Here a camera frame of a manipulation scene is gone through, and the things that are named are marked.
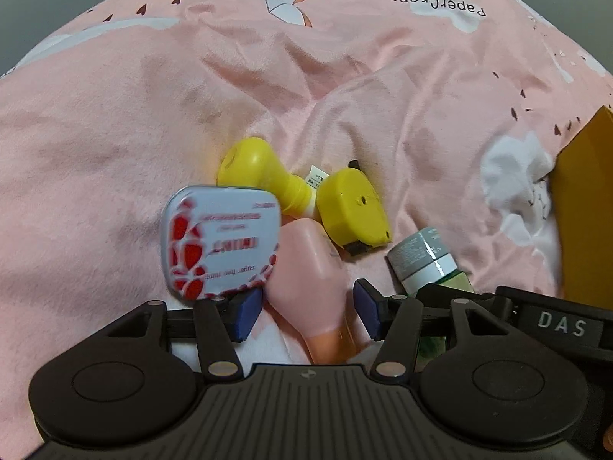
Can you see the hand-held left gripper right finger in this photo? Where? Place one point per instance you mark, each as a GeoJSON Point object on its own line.
{"type": "Point", "coordinates": [368, 309]}

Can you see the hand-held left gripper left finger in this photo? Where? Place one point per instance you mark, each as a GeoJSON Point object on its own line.
{"type": "Point", "coordinates": [246, 314]}

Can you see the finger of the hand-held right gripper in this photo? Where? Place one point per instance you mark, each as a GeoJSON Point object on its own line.
{"type": "Point", "coordinates": [481, 303]}

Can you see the pink plastic bottle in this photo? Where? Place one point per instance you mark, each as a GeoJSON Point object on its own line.
{"type": "Point", "coordinates": [311, 278]}

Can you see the yellow tape measure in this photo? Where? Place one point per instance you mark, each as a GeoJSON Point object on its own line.
{"type": "Point", "coordinates": [354, 206]}

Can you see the pink printed blanket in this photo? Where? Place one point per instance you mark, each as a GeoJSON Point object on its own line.
{"type": "Point", "coordinates": [191, 81]}

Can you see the orange cardboard box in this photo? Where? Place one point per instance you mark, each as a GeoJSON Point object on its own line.
{"type": "Point", "coordinates": [586, 211]}

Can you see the yellow bulb-shaped toy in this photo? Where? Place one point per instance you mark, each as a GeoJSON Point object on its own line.
{"type": "Point", "coordinates": [258, 167]}

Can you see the red and white mint tin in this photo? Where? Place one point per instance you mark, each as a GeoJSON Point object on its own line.
{"type": "Point", "coordinates": [218, 244]}

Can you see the green tube with grey cap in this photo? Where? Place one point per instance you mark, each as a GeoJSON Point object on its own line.
{"type": "Point", "coordinates": [421, 254]}

